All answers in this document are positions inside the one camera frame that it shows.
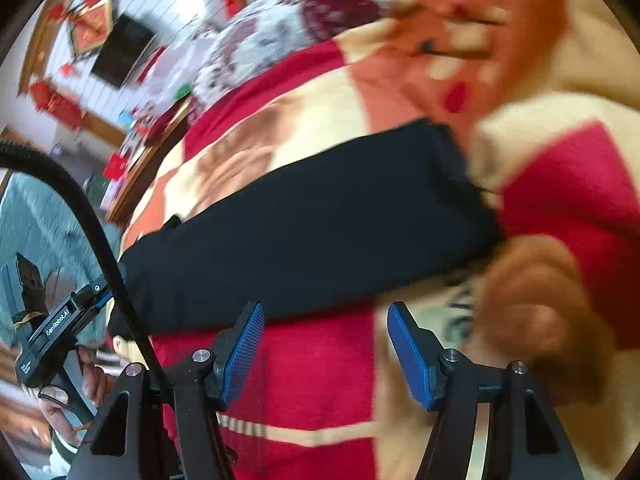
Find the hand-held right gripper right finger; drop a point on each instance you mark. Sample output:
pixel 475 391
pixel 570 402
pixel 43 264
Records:
pixel 410 350

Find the red box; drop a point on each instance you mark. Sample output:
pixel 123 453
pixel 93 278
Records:
pixel 114 166

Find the red diamond wall ornament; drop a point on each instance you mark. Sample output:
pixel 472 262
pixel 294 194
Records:
pixel 92 25

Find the green round item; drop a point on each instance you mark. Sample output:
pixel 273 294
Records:
pixel 183 91

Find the red and white floral pillow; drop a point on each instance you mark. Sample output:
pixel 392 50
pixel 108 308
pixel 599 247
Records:
pixel 280 35

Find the red wall hanging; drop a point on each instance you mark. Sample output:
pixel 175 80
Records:
pixel 55 102

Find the clear plastic bag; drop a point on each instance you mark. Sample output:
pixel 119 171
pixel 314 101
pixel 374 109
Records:
pixel 180 70

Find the person's left hand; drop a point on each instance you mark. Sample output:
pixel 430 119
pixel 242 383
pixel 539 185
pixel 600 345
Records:
pixel 97 382

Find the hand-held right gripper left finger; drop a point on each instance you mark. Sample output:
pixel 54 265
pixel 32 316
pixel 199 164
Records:
pixel 245 350

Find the black wall television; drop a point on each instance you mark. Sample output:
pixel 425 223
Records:
pixel 122 50

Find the person's left forearm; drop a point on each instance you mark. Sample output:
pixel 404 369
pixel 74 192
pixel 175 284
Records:
pixel 62 452

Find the wooden table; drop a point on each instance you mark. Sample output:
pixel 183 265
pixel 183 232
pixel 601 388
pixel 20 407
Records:
pixel 145 170

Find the teal fuzzy cloth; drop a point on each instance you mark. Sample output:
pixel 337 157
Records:
pixel 40 220

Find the dark red cloth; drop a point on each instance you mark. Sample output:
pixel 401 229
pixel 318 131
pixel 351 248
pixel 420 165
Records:
pixel 165 125

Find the red and cream printed blanket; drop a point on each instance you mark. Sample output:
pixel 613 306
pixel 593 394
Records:
pixel 320 375

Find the black pants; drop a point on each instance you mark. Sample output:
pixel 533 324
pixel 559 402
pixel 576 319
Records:
pixel 300 230

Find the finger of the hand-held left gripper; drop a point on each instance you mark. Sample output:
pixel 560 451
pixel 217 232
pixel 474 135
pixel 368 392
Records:
pixel 105 295

